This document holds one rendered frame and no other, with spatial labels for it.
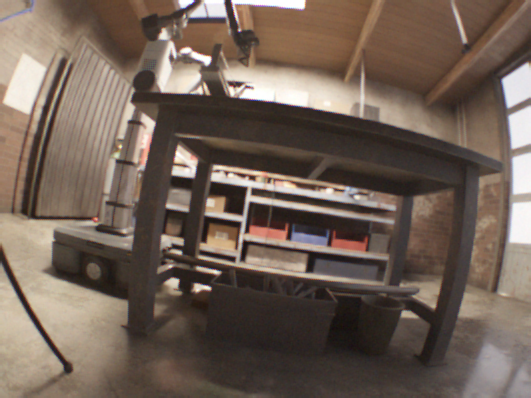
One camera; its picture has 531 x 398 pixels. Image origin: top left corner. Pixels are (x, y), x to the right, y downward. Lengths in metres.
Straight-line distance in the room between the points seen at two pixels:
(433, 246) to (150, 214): 3.75
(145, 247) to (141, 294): 0.18
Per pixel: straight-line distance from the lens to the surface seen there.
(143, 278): 0.97
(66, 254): 1.51
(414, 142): 0.93
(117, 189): 1.55
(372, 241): 2.74
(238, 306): 0.98
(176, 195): 2.75
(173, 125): 0.95
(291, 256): 2.57
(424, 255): 3.99
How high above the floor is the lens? 0.52
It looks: 4 degrees up
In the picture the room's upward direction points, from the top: 9 degrees clockwise
